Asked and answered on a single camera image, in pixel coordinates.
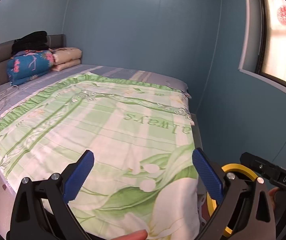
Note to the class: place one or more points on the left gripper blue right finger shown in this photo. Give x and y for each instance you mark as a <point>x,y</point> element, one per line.
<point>211,176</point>

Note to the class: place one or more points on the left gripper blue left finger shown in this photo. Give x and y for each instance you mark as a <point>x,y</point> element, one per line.
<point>75,174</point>

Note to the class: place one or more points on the person's right hand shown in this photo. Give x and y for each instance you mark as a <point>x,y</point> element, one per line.
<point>272,194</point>

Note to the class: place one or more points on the person's left hand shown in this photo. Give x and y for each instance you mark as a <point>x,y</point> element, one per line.
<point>138,235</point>

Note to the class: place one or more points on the green white floral quilt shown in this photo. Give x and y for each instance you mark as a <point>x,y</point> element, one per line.
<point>95,149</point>

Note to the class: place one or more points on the beige folded pillow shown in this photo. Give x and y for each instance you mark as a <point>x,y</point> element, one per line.
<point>65,58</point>

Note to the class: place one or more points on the blue floral folded blanket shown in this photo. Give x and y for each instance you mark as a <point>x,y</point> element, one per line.
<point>28,65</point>

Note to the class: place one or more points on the black clothing pile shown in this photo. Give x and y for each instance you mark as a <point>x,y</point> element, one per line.
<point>34,41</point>

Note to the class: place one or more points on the window with grey frame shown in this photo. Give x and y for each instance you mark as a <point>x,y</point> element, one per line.
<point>264,48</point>

